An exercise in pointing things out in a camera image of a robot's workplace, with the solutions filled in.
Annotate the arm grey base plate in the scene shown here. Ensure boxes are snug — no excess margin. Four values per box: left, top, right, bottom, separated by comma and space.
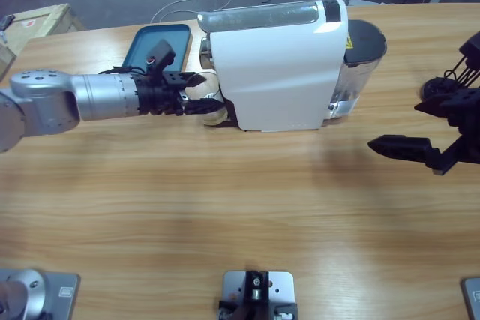
460, 277, 480, 320
0, 268, 81, 320

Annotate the wooden crate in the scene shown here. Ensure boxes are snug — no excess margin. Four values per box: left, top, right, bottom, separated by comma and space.
0, 3, 86, 57

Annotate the teal plastic tray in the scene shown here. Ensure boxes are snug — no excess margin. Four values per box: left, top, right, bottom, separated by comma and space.
120, 23, 193, 76

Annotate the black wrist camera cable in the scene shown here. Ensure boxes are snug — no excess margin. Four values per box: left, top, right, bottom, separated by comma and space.
97, 66, 151, 76

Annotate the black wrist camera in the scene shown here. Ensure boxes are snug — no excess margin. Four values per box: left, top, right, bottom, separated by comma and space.
144, 39, 176, 77
459, 33, 480, 73

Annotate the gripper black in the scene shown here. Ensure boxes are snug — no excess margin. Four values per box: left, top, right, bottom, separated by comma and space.
133, 70, 226, 118
367, 87, 480, 177

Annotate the clear water tank black lid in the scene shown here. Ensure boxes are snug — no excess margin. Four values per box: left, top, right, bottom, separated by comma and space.
329, 19, 388, 126

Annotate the clear drinking glass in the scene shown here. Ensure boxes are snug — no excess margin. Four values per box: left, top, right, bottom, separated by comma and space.
185, 72, 229, 126

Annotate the dark extrusion post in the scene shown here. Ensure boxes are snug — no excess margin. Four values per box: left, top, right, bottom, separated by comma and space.
244, 269, 270, 304

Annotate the grey centre mount plate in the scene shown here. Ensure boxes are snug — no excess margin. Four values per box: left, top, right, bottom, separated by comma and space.
218, 269, 299, 320

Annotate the black wire capsule stand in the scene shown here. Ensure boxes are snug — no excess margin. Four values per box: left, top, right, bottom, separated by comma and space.
421, 53, 476, 109

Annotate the white capsule coffee machine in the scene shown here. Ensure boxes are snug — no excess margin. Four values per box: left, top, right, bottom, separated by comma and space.
197, 0, 350, 133

